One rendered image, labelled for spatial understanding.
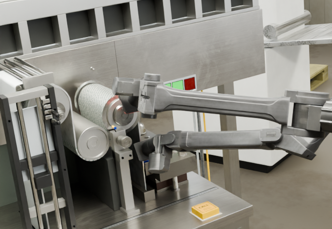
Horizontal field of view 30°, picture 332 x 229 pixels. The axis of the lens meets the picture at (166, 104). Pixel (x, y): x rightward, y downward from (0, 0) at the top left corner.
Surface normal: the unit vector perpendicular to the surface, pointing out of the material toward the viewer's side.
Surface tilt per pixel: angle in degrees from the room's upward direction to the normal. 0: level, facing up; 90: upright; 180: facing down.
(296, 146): 55
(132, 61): 90
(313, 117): 72
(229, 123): 90
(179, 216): 0
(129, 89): 80
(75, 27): 90
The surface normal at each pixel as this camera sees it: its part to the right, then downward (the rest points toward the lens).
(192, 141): -0.43, -0.25
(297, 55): 0.79, 0.11
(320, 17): -0.61, 0.30
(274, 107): -0.15, 0.05
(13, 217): -0.10, -0.95
